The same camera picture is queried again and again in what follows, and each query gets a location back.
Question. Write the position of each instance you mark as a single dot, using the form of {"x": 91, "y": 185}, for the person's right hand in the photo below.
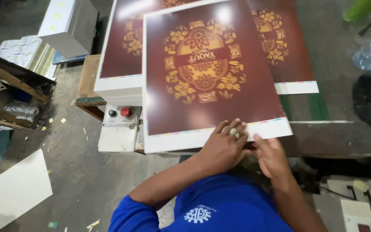
{"x": 271, "y": 159}

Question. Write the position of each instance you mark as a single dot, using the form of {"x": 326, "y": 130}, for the person's left hand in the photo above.
{"x": 221, "y": 151}

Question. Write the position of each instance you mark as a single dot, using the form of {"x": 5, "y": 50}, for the red push button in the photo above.
{"x": 126, "y": 111}

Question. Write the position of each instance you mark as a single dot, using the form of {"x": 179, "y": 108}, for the green bottle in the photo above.
{"x": 361, "y": 9}

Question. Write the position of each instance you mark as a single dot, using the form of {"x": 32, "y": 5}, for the person's blue shirt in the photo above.
{"x": 201, "y": 206}

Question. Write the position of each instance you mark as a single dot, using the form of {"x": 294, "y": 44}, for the stack of white printed sheets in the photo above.
{"x": 27, "y": 54}

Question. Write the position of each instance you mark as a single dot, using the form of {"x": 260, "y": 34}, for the person's right fingers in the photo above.
{"x": 266, "y": 146}

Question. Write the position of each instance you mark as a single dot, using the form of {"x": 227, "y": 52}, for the wooden pallet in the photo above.
{"x": 89, "y": 87}

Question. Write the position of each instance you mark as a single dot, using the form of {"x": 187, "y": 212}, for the stack of maroon printed sheets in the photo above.
{"x": 121, "y": 48}

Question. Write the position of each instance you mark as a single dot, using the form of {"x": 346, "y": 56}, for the black knob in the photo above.
{"x": 112, "y": 113}

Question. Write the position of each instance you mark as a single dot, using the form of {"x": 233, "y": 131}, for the heap of cartons and scraps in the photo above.
{"x": 356, "y": 203}

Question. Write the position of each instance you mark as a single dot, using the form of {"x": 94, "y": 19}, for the maroon gold-printed sheet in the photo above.
{"x": 204, "y": 74}

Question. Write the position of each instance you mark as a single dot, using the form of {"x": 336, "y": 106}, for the grey white board stack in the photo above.
{"x": 69, "y": 27}

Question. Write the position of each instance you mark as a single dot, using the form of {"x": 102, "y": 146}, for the white machine control box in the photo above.
{"x": 119, "y": 129}

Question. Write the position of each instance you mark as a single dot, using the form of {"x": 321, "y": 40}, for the maroon printed sheet with white strip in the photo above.
{"x": 285, "y": 48}

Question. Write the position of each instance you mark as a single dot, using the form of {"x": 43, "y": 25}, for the white cardboard sheet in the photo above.
{"x": 16, "y": 191}

